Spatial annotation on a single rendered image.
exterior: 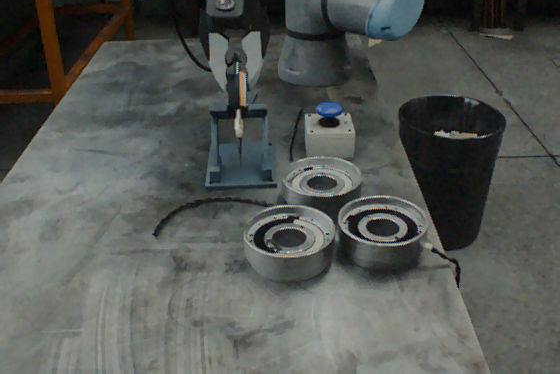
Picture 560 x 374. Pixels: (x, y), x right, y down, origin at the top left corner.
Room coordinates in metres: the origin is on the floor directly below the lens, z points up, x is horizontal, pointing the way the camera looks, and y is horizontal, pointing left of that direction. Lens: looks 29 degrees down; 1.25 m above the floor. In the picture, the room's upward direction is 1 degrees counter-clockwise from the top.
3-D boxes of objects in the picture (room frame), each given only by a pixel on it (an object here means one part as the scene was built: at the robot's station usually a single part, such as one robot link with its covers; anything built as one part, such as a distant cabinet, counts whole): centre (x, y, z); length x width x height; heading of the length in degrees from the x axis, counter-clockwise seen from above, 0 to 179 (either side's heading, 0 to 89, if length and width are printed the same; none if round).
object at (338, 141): (0.88, -0.07, 0.82); 0.08 x 0.07 x 0.05; 1
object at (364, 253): (0.62, -0.11, 0.82); 0.10 x 0.10 x 0.04
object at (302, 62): (1.21, -0.06, 0.85); 0.15 x 0.15 x 0.10
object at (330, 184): (0.73, -0.05, 0.82); 0.10 x 0.10 x 0.04
